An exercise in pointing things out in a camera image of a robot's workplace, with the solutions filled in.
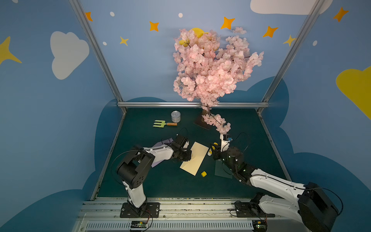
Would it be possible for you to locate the yellow glue stick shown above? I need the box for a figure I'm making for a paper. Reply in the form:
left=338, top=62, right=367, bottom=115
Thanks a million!
left=207, top=143, right=218, bottom=156

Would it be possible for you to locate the cream yellow envelope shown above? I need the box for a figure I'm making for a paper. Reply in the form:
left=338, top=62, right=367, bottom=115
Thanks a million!
left=180, top=142, right=209, bottom=176

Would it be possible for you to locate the dark green envelope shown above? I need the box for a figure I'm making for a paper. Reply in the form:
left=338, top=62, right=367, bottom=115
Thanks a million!
left=214, top=160, right=233, bottom=179

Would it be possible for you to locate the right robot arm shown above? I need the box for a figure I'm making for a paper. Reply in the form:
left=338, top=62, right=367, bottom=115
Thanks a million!
left=208, top=143, right=342, bottom=232

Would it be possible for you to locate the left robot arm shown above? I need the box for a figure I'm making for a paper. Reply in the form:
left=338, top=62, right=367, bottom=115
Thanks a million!
left=116, top=135, right=192, bottom=218

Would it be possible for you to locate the purple envelope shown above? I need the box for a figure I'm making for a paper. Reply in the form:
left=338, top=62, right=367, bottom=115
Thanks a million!
left=149, top=138, right=174, bottom=168

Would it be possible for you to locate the green toy garden fork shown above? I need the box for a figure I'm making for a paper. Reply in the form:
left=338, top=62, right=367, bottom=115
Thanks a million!
left=153, top=120, right=177, bottom=128

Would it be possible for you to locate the silver tin can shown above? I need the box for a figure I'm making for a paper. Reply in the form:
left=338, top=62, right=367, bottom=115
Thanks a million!
left=171, top=111, right=181, bottom=123

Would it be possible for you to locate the right controller board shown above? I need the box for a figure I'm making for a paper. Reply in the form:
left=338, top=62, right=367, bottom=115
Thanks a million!
left=252, top=220, right=268, bottom=232

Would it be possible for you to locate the controller board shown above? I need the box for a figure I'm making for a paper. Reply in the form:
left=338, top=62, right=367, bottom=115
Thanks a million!
left=252, top=220, right=268, bottom=232
left=129, top=220, right=149, bottom=232

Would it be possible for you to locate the left controller board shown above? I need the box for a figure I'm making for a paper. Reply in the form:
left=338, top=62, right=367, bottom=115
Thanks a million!
left=129, top=220, right=149, bottom=232

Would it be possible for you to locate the pink cherry blossom tree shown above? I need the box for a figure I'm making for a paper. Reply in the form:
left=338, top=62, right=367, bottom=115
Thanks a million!
left=173, top=29, right=264, bottom=134

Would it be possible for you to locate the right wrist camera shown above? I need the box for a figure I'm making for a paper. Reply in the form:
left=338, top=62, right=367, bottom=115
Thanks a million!
left=220, top=134, right=232, bottom=152

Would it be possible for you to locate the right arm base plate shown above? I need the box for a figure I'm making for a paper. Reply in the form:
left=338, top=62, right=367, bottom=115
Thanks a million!
left=234, top=201, right=275, bottom=220

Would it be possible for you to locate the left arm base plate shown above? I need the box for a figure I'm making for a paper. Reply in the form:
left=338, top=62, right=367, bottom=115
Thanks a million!
left=119, top=202, right=160, bottom=218

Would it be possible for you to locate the right aluminium frame post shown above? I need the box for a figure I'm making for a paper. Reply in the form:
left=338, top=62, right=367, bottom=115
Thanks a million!
left=257, top=0, right=326, bottom=115

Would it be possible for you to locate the aluminium frame post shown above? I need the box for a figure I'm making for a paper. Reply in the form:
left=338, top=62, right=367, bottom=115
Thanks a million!
left=257, top=0, right=326, bottom=115
left=69, top=0, right=127, bottom=115

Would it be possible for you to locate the aluminium mounting rail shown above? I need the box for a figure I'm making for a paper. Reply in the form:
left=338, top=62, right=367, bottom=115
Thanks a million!
left=72, top=198, right=308, bottom=232

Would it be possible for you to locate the left aluminium frame post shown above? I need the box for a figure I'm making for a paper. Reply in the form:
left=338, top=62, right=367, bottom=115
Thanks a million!
left=69, top=0, right=127, bottom=115

